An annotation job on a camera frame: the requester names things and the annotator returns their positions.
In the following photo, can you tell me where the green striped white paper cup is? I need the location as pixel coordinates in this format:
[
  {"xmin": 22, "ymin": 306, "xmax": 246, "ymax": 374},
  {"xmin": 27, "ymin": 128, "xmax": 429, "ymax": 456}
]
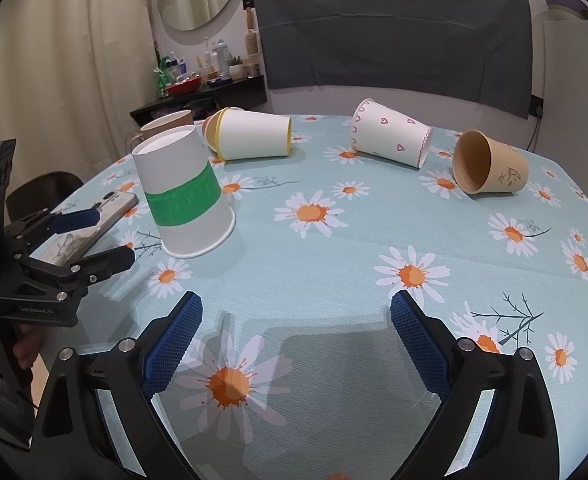
[{"xmin": 132, "ymin": 125, "xmax": 235, "ymax": 259}]

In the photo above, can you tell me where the orange striped paper cup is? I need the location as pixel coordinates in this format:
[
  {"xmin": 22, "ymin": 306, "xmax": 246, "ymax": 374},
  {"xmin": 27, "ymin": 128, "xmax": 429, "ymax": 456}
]
[{"xmin": 202, "ymin": 110, "xmax": 223, "ymax": 152}]

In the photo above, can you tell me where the yellow rimmed white paper cup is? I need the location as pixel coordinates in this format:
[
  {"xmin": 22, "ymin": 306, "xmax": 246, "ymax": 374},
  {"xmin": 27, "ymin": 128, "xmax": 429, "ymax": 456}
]
[{"xmin": 214, "ymin": 107, "xmax": 292, "ymax": 160}]

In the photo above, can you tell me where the small brown paper cup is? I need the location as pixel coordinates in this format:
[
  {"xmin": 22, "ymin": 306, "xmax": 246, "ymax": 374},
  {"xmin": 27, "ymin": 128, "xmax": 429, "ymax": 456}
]
[{"xmin": 452, "ymin": 130, "xmax": 528, "ymax": 195}]

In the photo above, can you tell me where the pink hearts white paper cup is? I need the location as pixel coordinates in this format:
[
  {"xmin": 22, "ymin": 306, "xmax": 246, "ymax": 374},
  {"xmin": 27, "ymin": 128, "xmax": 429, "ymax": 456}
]
[{"xmin": 350, "ymin": 99, "xmax": 431, "ymax": 169}]

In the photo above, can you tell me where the left hand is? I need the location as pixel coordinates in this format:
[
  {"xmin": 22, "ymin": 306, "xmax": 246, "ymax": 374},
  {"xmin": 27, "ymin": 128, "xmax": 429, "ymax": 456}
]
[{"xmin": 13, "ymin": 324, "xmax": 47, "ymax": 370}]

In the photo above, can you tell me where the butterfly case smartphone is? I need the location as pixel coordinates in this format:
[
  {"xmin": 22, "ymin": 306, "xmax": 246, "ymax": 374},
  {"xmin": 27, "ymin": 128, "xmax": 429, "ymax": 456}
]
[{"xmin": 36, "ymin": 191, "xmax": 138, "ymax": 266}]

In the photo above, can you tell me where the black chair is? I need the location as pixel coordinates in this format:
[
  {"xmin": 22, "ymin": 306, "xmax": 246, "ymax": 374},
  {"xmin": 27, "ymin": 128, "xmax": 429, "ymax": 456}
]
[{"xmin": 6, "ymin": 171, "xmax": 83, "ymax": 221}]

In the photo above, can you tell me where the beige ceramic mug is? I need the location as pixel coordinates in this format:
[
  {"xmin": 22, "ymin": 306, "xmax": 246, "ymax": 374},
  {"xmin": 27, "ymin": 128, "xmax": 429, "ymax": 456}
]
[{"xmin": 128, "ymin": 110, "xmax": 193, "ymax": 145}]

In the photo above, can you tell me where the beige curtain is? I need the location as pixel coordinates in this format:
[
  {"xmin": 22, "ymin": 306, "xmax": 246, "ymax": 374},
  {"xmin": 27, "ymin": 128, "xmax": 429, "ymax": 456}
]
[{"xmin": 0, "ymin": 0, "xmax": 156, "ymax": 188}]

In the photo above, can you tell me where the green plastic bottle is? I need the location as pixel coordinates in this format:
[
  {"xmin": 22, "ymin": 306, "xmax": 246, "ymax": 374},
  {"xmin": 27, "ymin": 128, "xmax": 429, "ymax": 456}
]
[{"xmin": 154, "ymin": 60, "xmax": 171, "ymax": 99}]

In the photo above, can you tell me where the black side shelf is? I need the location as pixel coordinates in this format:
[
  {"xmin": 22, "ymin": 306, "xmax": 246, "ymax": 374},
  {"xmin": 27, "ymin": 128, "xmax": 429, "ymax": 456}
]
[{"xmin": 130, "ymin": 76, "xmax": 268, "ymax": 127}]

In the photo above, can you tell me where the red bowl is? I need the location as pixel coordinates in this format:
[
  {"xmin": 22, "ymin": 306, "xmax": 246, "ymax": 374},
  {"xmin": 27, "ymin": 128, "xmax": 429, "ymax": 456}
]
[{"xmin": 166, "ymin": 76, "xmax": 202, "ymax": 99}]

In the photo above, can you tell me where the daisy print blue tablecloth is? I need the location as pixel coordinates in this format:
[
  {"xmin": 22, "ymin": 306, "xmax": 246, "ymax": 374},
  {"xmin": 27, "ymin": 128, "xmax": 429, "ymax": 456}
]
[{"xmin": 45, "ymin": 116, "xmax": 588, "ymax": 479}]

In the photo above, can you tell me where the small potted plant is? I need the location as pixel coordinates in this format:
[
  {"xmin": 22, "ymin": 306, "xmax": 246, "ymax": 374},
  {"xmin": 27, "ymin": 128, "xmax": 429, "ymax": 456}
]
[{"xmin": 229, "ymin": 56, "xmax": 246, "ymax": 81}]

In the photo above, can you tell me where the white refrigerator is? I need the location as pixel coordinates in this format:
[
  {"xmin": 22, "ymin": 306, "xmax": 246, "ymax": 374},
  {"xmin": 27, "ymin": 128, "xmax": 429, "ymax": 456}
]
[{"xmin": 530, "ymin": 11, "xmax": 588, "ymax": 195}]

